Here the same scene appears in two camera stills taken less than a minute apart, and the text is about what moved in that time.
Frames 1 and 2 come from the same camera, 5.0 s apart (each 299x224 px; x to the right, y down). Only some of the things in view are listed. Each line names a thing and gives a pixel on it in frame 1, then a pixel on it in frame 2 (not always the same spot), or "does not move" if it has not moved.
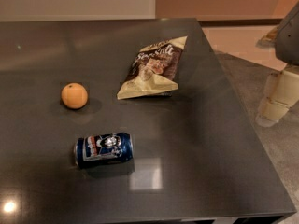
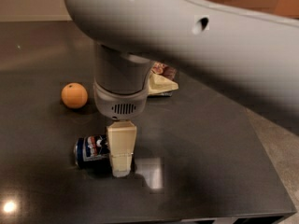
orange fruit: [74, 95] does not move
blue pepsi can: [95, 150] does not move
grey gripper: [289, 37] → [121, 105]
